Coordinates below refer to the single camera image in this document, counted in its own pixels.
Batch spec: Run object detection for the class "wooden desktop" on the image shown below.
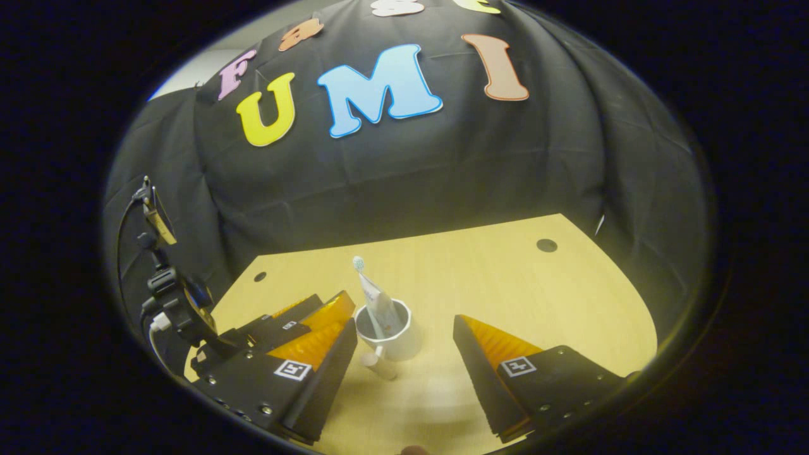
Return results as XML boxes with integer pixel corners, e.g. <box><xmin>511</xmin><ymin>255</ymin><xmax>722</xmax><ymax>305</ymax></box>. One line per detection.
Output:
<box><xmin>183</xmin><ymin>214</ymin><xmax>659</xmax><ymax>455</ymax></box>

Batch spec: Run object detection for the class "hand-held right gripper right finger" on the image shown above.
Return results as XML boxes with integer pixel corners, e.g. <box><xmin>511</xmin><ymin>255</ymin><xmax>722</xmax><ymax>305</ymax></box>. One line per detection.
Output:
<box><xmin>453</xmin><ymin>314</ymin><xmax>633</xmax><ymax>443</ymax></box>

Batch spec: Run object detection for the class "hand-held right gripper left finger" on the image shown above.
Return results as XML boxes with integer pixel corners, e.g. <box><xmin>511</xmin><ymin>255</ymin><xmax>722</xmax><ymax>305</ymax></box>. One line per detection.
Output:
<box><xmin>190</xmin><ymin>318</ymin><xmax>358</xmax><ymax>444</ymax></box>

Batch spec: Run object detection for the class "white toothpaste tube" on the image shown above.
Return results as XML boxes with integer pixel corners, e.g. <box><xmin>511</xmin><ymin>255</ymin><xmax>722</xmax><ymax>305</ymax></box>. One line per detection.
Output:
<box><xmin>360</xmin><ymin>273</ymin><xmax>405</xmax><ymax>336</ymax></box>

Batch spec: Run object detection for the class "black backdrop cloth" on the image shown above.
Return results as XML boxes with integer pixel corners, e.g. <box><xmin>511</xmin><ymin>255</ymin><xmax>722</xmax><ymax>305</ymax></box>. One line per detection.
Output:
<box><xmin>104</xmin><ymin>0</ymin><xmax>712</xmax><ymax>355</ymax></box>

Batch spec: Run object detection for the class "pale green toothbrush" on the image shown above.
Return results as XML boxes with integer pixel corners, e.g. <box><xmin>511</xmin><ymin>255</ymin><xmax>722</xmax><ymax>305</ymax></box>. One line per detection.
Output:
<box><xmin>353</xmin><ymin>256</ymin><xmax>386</xmax><ymax>342</ymax></box>

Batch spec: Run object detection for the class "white cup with wooden handle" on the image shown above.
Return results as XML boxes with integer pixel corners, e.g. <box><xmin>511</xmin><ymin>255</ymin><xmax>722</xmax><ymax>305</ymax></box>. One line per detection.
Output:
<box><xmin>354</xmin><ymin>298</ymin><xmax>423</xmax><ymax>382</ymax></box>

